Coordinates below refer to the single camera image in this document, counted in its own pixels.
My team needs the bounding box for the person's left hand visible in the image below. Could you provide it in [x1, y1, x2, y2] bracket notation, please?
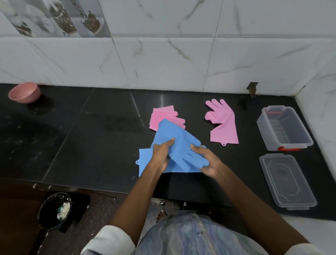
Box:
[152, 138, 176, 173]

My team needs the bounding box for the person's right hand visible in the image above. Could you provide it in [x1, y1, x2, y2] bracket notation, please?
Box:
[190, 144, 225, 181]

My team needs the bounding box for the blue silicone glove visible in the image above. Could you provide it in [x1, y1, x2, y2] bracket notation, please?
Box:
[135, 145, 208, 177]
[151, 118, 210, 173]

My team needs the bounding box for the person's left forearm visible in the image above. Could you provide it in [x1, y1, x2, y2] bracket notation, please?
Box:
[110, 158, 168, 245]

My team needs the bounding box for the person's right forearm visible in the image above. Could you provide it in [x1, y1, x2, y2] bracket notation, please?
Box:
[214, 165, 311, 249]

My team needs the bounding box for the folded pink silicone glove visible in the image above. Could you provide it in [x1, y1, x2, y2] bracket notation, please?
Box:
[149, 105, 186, 132]

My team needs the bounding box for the flat pink silicone glove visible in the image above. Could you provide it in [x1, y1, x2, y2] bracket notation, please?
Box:
[205, 99, 239, 146]

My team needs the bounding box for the person's foot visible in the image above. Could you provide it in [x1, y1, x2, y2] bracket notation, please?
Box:
[156, 209, 169, 224]

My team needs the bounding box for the blue patterned garment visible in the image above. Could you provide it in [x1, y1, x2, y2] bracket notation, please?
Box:
[135, 210, 269, 255]

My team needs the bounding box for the clear plastic storage container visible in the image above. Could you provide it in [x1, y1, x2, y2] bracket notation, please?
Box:
[256, 105, 314, 152]

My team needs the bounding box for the clear plastic container lid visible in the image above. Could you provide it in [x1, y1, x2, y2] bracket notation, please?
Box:
[259, 154, 318, 211]

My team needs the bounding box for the white shirt sleeve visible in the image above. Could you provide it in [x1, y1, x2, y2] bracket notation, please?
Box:
[285, 243, 327, 255]
[81, 225, 136, 255]

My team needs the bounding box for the black trash bin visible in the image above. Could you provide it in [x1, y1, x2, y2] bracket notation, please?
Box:
[37, 192, 73, 232]

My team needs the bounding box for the pink bowl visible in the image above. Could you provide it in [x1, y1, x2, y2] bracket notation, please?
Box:
[8, 82, 41, 104]

